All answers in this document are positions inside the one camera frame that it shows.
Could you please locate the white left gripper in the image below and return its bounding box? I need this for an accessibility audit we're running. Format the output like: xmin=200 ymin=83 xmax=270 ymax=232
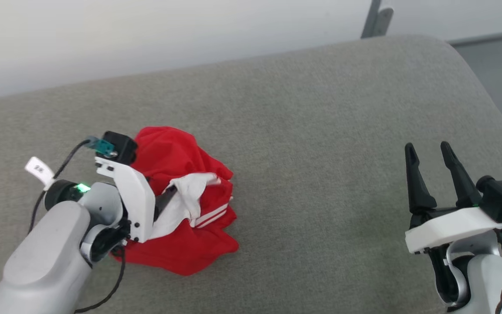
xmin=94 ymin=156 xmax=178 ymax=243

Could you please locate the grey fabric sofa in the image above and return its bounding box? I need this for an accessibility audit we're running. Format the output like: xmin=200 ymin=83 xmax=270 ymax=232
xmin=0 ymin=35 xmax=502 ymax=314

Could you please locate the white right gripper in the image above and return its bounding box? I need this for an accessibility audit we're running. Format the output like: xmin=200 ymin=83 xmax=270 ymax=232
xmin=404 ymin=141 xmax=502 ymax=254

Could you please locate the grey metal bracket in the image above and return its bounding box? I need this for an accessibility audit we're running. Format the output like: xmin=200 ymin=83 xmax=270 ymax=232
xmin=361 ymin=0 xmax=394 ymax=40

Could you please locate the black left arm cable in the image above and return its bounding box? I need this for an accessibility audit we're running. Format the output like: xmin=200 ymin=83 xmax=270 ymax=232
xmin=29 ymin=137 xmax=126 ymax=314

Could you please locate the red white-striped garment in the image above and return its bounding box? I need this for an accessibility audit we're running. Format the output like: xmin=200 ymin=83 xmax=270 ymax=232
xmin=112 ymin=126 xmax=240 ymax=276

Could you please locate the white cable tag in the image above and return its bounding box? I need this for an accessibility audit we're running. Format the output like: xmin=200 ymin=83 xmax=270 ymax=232
xmin=24 ymin=157 xmax=55 ymax=190

